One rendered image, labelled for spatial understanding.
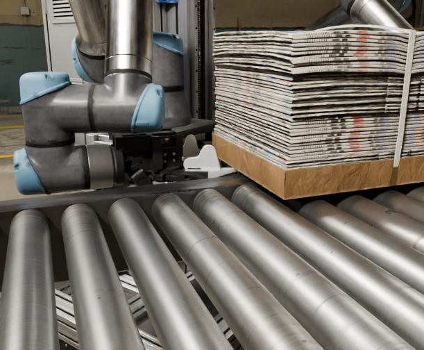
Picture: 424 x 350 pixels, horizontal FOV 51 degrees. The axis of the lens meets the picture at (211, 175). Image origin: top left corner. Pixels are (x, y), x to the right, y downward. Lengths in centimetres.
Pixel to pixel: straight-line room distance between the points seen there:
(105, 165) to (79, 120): 9
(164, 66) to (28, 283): 76
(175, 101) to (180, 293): 77
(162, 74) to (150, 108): 44
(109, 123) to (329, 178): 34
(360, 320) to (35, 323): 26
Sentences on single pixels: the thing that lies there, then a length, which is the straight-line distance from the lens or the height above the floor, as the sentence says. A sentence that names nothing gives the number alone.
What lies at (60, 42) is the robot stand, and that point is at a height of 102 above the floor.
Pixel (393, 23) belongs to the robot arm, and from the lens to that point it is 116.
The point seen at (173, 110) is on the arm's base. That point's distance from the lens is 112.
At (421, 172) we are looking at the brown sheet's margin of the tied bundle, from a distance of 76.
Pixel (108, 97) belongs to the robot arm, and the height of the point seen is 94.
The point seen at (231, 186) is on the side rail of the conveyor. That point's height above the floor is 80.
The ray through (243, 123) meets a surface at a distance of 74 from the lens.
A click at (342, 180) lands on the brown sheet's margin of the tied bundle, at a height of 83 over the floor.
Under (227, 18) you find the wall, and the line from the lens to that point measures 811.
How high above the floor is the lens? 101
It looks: 16 degrees down
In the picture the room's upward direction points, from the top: straight up
